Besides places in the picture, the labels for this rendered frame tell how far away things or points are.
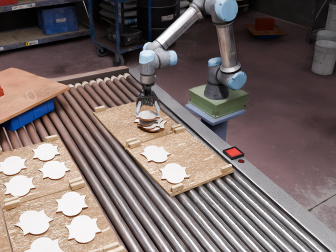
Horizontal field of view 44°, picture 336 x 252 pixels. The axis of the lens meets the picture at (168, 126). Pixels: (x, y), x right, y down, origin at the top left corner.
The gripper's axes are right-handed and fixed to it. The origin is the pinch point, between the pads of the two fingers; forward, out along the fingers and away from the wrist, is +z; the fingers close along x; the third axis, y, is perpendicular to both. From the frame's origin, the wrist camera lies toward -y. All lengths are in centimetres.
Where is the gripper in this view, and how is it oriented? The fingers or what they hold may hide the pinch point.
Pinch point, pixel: (147, 114)
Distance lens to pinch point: 218.0
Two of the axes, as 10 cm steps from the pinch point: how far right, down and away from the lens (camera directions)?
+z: -0.1, 8.6, 5.1
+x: 10.0, -0.2, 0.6
